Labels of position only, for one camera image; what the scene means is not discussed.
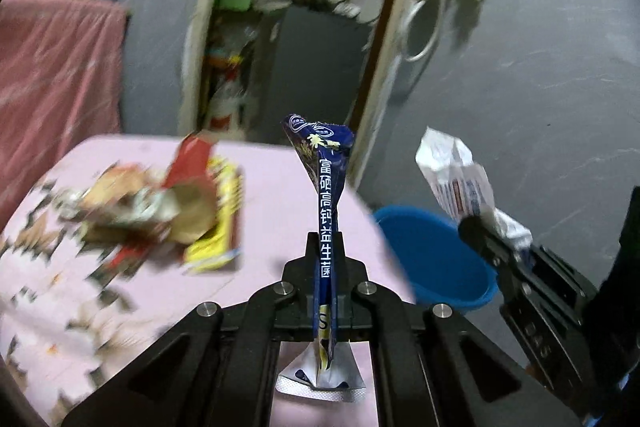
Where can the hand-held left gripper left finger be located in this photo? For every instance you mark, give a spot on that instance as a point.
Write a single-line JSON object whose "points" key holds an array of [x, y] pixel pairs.
{"points": [[312, 257]]}

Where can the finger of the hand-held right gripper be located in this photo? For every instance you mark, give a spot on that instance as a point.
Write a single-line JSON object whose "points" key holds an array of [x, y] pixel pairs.
{"points": [[492, 249]]}

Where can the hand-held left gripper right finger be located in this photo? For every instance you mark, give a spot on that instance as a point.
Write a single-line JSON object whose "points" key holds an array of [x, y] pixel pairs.
{"points": [[339, 257]]}

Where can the blue plastic basin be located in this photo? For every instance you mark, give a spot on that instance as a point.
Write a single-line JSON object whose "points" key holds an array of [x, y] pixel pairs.
{"points": [[435, 252]]}

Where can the dark blue snack wrapper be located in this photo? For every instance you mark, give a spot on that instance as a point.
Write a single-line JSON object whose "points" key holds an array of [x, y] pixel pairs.
{"points": [[327, 187]]}

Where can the white striped paper wrapper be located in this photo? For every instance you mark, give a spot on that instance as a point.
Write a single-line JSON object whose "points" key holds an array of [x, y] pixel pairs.
{"points": [[457, 182]]}

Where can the yellow snack packet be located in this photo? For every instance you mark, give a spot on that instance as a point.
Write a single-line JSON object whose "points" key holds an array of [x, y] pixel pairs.
{"points": [[226, 217]]}

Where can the brown crumpled wrapper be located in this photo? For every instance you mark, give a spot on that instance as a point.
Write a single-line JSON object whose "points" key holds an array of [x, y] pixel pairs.
{"points": [[192, 212]]}

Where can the red and white bottle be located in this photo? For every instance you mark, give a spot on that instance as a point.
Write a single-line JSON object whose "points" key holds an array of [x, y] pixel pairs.
{"points": [[222, 104]]}

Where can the grey cabinet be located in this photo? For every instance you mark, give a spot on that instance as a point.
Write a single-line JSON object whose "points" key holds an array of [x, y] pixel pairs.
{"points": [[320, 57]]}

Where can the pink cloth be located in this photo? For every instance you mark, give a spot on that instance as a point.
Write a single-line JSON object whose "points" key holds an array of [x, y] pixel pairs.
{"points": [[55, 82]]}

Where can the cream door frame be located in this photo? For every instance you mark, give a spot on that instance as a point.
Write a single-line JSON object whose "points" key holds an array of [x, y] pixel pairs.
{"points": [[385, 57]]}

